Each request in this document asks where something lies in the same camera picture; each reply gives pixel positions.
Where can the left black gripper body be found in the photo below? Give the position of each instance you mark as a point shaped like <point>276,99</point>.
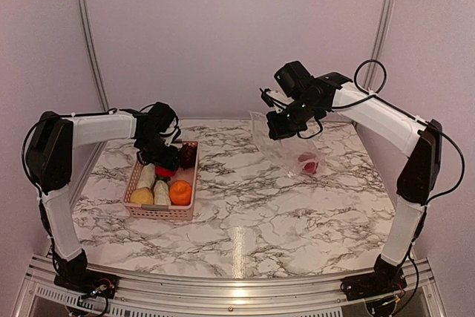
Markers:
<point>153,151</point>

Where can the aluminium frame post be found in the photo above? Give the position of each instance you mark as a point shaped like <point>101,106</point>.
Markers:
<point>87,33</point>
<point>382,28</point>

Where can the left aluminium frame post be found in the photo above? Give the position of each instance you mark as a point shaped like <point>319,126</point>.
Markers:
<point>87,33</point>

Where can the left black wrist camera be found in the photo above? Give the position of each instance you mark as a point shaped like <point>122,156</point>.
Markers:
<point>162,119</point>

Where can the front aluminium rail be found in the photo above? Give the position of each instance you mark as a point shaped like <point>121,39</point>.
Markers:
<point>146,294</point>

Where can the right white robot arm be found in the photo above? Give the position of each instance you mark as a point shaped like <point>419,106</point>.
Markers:
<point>301,97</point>

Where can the orange tangerine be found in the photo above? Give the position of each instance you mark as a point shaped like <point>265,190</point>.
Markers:
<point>180,193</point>

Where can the red strawberry fruit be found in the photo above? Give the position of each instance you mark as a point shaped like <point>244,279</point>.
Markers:
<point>309,162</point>

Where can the clear zip top bag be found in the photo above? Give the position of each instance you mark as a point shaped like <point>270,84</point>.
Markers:
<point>282,153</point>

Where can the dark purple beet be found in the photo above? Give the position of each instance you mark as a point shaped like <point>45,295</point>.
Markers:
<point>188,153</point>

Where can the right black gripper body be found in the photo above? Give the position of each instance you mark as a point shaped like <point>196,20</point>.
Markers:
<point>295,121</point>

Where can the pink perforated plastic basket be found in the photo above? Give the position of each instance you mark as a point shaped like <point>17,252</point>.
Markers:
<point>171,211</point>

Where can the white radish upper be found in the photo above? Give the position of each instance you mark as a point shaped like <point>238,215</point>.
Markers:
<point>147,177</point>

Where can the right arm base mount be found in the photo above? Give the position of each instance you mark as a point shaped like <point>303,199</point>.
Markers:
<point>371,284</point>

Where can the right aluminium frame post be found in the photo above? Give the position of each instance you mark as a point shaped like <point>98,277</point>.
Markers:
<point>382,28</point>

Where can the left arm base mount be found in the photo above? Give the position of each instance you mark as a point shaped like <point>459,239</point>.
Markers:
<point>92,281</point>

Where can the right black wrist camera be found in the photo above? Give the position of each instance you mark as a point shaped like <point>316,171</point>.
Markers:
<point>293,78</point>

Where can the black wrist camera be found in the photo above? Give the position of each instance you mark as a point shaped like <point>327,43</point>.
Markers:
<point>162,119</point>
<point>293,78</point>

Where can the red apple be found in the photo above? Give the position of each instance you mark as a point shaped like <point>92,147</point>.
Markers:
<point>164,173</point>

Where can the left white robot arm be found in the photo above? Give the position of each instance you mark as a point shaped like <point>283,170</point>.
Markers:
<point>47,160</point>

